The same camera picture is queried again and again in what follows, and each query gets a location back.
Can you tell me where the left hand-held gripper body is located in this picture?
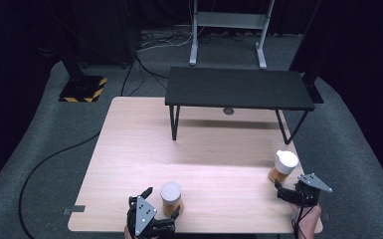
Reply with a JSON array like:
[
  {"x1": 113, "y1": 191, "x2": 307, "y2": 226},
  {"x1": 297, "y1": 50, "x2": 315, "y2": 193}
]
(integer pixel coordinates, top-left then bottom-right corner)
[{"x1": 126, "y1": 195, "x2": 177, "y2": 239}]

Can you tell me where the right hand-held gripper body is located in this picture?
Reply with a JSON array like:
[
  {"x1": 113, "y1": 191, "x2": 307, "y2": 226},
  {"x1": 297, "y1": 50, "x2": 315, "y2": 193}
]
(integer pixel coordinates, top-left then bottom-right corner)
[{"x1": 292, "y1": 172, "x2": 333, "y2": 208}]

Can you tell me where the orange spice jar grey lid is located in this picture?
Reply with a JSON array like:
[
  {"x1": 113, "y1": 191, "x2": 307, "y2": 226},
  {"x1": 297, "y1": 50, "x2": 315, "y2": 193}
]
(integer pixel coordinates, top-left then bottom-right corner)
[{"x1": 159, "y1": 180, "x2": 184, "y2": 218}]

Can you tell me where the orange spice jar white spout lid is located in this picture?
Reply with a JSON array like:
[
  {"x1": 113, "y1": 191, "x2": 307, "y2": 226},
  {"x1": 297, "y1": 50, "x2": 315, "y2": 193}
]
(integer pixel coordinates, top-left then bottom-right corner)
[{"x1": 268, "y1": 149, "x2": 300, "y2": 184}]

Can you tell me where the black shelf riser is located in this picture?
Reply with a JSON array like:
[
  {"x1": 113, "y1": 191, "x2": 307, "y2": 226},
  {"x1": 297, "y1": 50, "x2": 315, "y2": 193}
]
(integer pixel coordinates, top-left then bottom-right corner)
[{"x1": 164, "y1": 66, "x2": 315, "y2": 145}]

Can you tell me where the person's left hand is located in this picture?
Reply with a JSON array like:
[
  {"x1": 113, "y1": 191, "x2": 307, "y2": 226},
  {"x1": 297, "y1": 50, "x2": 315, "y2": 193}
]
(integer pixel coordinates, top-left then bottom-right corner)
[{"x1": 123, "y1": 225, "x2": 160, "y2": 239}]

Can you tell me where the person's right hand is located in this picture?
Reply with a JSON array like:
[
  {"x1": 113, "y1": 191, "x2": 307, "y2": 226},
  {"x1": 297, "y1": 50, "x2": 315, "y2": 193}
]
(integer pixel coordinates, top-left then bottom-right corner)
[{"x1": 289, "y1": 202, "x2": 323, "y2": 239}]

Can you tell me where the grey tape piece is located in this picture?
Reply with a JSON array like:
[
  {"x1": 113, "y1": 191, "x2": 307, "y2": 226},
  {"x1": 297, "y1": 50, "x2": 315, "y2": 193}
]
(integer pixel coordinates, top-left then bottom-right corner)
[{"x1": 62, "y1": 204, "x2": 87, "y2": 216}]

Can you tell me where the black stand with striped base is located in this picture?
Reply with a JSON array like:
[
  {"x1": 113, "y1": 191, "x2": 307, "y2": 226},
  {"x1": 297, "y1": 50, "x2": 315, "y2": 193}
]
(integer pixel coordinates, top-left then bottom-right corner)
[{"x1": 58, "y1": 49, "x2": 108, "y2": 104}]

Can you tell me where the black cabinet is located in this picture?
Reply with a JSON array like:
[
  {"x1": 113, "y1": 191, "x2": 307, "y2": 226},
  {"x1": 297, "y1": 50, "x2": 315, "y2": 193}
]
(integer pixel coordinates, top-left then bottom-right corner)
[{"x1": 69, "y1": 0, "x2": 142, "y2": 69}]

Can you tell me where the grey metal stand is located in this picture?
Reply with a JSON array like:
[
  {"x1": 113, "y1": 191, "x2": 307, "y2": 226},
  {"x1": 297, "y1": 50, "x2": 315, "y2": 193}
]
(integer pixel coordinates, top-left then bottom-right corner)
[{"x1": 188, "y1": 0, "x2": 277, "y2": 71}]

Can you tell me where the right hand-held gripper cable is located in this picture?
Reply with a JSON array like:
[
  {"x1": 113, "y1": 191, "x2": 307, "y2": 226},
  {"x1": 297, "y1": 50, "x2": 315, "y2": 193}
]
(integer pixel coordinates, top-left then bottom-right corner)
[{"x1": 292, "y1": 202, "x2": 316, "y2": 239}]

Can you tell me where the black floor cable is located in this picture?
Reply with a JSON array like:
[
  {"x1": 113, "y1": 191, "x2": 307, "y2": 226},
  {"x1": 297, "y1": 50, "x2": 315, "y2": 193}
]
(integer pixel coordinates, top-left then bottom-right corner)
[{"x1": 17, "y1": 131, "x2": 101, "y2": 239}]

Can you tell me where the black slanted post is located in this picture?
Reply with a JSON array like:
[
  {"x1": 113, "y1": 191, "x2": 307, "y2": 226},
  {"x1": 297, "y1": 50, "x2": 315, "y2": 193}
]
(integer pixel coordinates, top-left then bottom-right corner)
[{"x1": 289, "y1": 0, "x2": 325, "y2": 105}]

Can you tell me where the bundle of floor cables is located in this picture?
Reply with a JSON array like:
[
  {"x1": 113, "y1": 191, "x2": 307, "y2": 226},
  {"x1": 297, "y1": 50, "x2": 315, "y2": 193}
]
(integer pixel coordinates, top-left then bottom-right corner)
[{"x1": 120, "y1": 29, "x2": 197, "y2": 98}]

